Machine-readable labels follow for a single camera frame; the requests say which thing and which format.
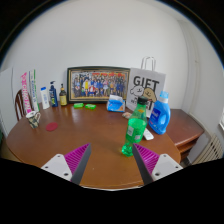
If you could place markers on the wooden chair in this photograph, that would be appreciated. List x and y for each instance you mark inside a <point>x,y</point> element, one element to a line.
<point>18,105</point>

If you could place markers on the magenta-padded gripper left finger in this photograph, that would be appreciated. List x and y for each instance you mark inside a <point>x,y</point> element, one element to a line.
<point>63,165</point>

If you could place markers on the white radiator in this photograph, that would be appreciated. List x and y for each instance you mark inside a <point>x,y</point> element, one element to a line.
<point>210,150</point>

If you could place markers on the green plastic drink bottle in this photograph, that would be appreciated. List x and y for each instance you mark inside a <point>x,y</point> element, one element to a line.
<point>135,130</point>

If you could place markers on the dark blue pump bottle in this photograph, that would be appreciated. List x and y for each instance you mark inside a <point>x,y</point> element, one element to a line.
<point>53,96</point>

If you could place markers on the white lotion bottle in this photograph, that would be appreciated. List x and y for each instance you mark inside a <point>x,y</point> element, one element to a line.
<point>44,98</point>

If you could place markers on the white paper gift bag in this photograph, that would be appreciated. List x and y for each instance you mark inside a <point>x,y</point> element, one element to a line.
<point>146,81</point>

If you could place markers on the blue tissue pack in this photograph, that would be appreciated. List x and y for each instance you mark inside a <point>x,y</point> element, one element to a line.
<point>115,104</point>

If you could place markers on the wooden side cabinet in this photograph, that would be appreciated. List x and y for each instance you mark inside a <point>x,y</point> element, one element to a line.
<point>183,128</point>

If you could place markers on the white remote control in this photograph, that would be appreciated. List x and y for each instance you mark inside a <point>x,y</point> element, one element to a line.
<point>148,134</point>

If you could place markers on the flat round red coaster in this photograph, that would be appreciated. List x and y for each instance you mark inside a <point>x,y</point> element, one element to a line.
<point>51,126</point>

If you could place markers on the amber pump bottle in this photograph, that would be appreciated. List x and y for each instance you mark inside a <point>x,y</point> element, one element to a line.
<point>63,98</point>

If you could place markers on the green and white cardboard tube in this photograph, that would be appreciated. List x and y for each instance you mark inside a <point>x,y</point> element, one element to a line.
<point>34,90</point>

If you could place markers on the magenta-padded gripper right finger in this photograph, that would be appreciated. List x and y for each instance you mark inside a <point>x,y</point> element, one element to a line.
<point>160,165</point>

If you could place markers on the blue detergent bottle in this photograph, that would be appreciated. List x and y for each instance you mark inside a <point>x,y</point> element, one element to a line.
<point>160,116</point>

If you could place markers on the small green box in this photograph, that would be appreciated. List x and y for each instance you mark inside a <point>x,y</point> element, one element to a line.
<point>78,105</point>
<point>90,106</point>

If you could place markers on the framed group photo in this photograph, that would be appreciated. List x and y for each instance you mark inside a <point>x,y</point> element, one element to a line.
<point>98,84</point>

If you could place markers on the camouflage print mug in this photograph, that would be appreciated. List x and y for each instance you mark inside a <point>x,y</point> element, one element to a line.
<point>32,120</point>

